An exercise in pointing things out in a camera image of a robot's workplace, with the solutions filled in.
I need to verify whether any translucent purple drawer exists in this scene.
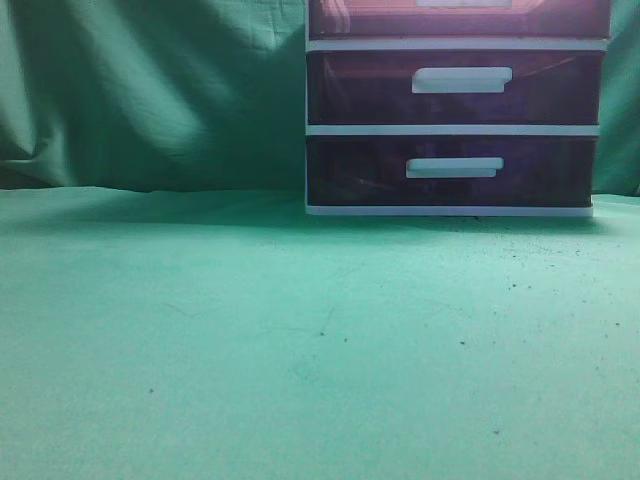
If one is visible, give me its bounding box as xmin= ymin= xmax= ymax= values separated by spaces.
xmin=308 ymin=0 xmax=612 ymax=40
xmin=307 ymin=50 xmax=604 ymax=126
xmin=306 ymin=136 xmax=596 ymax=208

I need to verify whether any green cloth table cover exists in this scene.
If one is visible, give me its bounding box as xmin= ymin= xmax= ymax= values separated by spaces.
xmin=1 ymin=188 xmax=639 ymax=479

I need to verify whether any green cloth backdrop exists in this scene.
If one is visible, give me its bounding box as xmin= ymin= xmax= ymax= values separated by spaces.
xmin=0 ymin=0 xmax=640 ymax=197

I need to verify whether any white plastic drawer cabinet frame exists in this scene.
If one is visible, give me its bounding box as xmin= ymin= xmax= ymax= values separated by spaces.
xmin=305 ymin=1 xmax=609 ymax=217

